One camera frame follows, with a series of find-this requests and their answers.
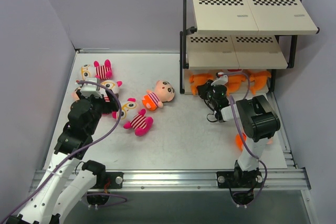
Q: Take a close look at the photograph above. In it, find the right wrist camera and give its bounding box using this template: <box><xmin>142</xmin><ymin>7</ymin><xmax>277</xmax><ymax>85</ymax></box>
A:
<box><xmin>212</xmin><ymin>72</ymin><xmax>228</xmax><ymax>86</ymax></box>

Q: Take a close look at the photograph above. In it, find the white pink glasses plush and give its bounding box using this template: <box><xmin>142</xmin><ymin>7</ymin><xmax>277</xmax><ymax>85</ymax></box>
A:
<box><xmin>120</xmin><ymin>98</ymin><xmax>154</xmax><ymax>136</ymax></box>
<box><xmin>100</xmin><ymin>80</ymin><xmax>122</xmax><ymax>102</ymax></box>

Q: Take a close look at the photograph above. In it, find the orange shark plush back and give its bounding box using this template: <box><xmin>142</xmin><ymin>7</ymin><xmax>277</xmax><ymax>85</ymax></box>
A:
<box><xmin>189</xmin><ymin>73</ymin><xmax>214</xmax><ymax>95</ymax></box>

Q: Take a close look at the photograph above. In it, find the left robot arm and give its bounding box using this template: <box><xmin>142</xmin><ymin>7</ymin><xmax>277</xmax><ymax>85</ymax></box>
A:
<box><xmin>1</xmin><ymin>82</ymin><xmax>111</xmax><ymax>223</ymax></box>

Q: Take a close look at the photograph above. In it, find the white pink glasses plush middle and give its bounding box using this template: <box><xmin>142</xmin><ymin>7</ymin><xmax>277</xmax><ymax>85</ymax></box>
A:
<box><xmin>100</xmin><ymin>80</ymin><xmax>122</xmax><ymax>102</ymax></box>

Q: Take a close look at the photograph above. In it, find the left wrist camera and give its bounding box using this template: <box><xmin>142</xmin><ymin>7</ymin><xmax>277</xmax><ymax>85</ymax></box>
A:
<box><xmin>77</xmin><ymin>80</ymin><xmax>102</xmax><ymax>99</ymax></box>

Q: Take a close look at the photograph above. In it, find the aluminium front rail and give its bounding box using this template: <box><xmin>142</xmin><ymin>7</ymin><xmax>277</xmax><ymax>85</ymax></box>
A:
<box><xmin>31</xmin><ymin>170</ymin><xmax>312</xmax><ymax>192</ymax></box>

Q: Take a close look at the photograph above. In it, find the white pink striped plush back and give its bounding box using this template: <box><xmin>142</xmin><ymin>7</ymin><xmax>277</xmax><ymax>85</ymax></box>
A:
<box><xmin>78</xmin><ymin>59</ymin><xmax>113</xmax><ymax>80</ymax></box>

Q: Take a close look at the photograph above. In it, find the orange shark plush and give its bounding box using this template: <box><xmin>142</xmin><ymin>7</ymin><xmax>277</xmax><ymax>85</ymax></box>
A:
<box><xmin>189</xmin><ymin>73</ymin><xmax>214</xmax><ymax>95</ymax></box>
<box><xmin>225</xmin><ymin>72</ymin><xmax>248</xmax><ymax>96</ymax></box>
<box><xmin>248</xmin><ymin>70</ymin><xmax>271</xmax><ymax>95</ymax></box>

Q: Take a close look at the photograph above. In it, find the peach boy plush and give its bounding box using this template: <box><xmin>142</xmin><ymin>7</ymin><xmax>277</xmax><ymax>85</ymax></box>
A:
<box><xmin>70</xmin><ymin>87</ymin><xmax>82</xmax><ymax>109</ymax></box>
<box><xmin>142</xmin><ymin>80</ymin><xmax>175</xmax><ymax>111</ymax></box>
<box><xmin>235</xmin><ymin>134</ymin><xmax>273</xmax><ymax>152</ymax></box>

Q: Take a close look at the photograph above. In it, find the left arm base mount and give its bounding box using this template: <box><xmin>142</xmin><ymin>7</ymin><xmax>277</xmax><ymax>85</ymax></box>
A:
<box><xmin>103</xmin><ymin>172</ymin><xmax>124</xmax><ymax>189</ymax></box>

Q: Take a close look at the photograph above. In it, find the cream black three-tier shelf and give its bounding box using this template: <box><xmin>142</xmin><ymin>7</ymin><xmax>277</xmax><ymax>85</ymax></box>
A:
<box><xmin>179</xmin><ymin>0</ymin><xmax>320</xmax><ymax>94</ymax></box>

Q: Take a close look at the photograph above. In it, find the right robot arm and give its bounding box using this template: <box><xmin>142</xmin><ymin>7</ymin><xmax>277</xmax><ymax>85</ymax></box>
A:
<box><xmin>196</xmin><ymin>80</ymin><xmax>280</xmax><ymax>187</ymax></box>

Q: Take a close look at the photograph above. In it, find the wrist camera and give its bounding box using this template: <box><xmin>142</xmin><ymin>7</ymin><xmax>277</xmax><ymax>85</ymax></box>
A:
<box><xmin>212</xmin><ymin>72</ymin><xmax>228</xmax><ymax>86</ymax></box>
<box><xmin>77</xmin><ymin>80</ymin><xmax>102</xmax><ymax>99</ymax></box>

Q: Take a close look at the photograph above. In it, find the white pink glasses plush front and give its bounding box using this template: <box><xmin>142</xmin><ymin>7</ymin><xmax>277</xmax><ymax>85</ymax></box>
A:
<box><xmin>120</xmin><ymin>98</ymin><xmax>154</xmax><ymax>136</ymax></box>

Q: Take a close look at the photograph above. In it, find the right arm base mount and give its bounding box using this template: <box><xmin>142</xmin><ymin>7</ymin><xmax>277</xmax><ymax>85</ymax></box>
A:
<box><xmin>216</xmin><ymin>171</ymin><xmax>263</xmax><ymax>189</ymax></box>

